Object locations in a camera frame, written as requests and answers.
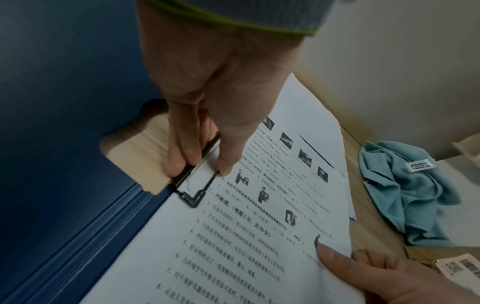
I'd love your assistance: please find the person's right hand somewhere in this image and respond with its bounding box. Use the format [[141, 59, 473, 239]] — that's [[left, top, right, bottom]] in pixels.
[[316, 245, 480, 304]]

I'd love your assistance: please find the person's left hand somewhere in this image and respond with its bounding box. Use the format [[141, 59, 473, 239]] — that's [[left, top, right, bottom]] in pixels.
[[135, 0, 305, 179]]

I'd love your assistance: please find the black folder clip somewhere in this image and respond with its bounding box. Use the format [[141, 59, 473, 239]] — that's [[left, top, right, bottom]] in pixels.
[[170, 130, 223, 209]]

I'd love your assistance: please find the printed white paper sheet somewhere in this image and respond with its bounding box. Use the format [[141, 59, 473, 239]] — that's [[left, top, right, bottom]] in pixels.
[[80, 73, 367, 304]]

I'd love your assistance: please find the brown cardboard box with label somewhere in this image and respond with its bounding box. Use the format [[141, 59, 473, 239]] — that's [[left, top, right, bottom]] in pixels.
[[403, 244, 480, 281]]

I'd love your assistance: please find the teal cloth with white tag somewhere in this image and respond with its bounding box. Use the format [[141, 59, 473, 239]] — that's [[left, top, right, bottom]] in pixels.
[[358, 140, 463, 248]]

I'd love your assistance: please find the white box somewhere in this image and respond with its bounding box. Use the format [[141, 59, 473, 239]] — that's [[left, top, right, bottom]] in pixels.
[[427, 135, 480, 248]]

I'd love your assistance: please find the blue file folder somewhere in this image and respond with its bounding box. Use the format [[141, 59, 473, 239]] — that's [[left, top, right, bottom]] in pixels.
[[0, 0, 179, 304]]

